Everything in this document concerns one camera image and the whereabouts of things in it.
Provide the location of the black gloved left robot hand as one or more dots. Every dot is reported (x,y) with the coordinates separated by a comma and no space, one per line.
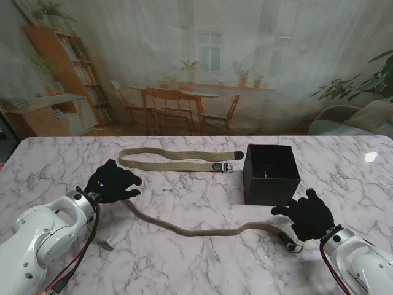
(110,184)

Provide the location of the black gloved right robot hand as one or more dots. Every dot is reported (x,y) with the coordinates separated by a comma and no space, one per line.
(310,218)

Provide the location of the black belt storage box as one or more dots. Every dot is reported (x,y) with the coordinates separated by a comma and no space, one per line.
(270,190)

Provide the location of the dark brown woven belt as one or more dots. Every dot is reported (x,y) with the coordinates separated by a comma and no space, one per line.
(270,172)

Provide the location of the beige woven belt double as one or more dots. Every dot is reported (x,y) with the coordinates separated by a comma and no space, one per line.
(208,232)
(172,166)

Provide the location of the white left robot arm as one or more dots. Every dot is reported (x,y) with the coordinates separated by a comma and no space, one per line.
(40,239)

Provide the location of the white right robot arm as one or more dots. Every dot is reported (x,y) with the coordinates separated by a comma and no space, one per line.
(359,261)

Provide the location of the black panel beside backdrop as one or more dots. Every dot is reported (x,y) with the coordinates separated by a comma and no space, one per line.
(4,144)

